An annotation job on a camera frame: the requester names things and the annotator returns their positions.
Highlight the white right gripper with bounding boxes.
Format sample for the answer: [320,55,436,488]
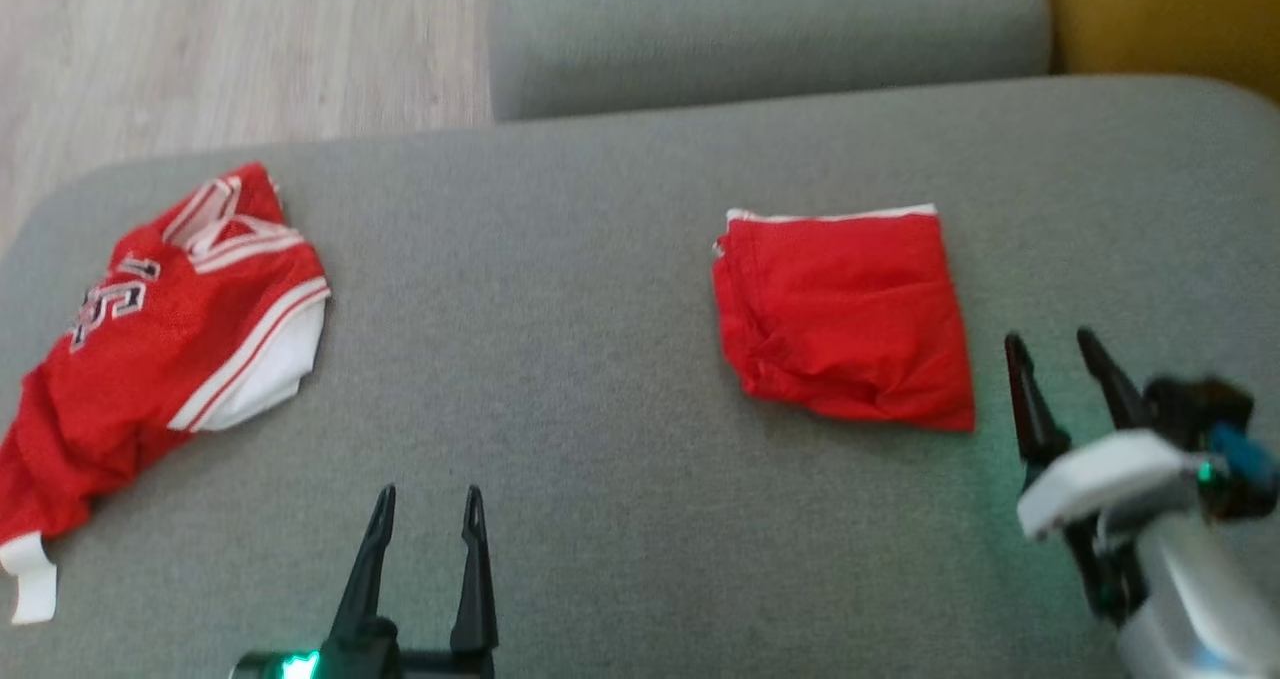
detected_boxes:
[1004,328,1207,626]

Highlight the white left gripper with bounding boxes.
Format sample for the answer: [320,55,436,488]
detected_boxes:
[230,485,499,679]

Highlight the red shorts white trim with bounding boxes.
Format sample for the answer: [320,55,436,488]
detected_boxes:
[712,203,978,434]

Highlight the red basketball jersey white sleeves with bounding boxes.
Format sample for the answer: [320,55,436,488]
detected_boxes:
[0,162,333,627]

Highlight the large grey sofa seat cushion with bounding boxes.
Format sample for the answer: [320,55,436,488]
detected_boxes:
[0,74,1280,679]

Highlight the yellow upholstered panel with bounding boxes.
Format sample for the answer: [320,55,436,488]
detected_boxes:
[1036,0,1280,105]

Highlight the small grey sofa cushion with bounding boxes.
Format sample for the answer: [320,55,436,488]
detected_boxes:
[488,0,1053,123]

